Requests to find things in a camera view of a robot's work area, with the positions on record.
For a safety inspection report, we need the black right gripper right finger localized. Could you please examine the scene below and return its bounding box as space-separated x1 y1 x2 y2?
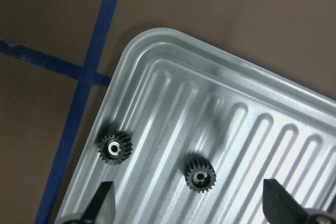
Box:
262 179 308 223

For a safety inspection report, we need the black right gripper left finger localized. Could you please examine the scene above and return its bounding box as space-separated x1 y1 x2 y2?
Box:
81 181 116 223

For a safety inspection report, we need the black bearing gear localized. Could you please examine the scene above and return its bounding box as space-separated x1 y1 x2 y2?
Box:
184 156 217 193
98 131 132 165

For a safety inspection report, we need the ribbed metal tray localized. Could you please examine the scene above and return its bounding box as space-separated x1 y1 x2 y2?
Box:
55 28 335 223

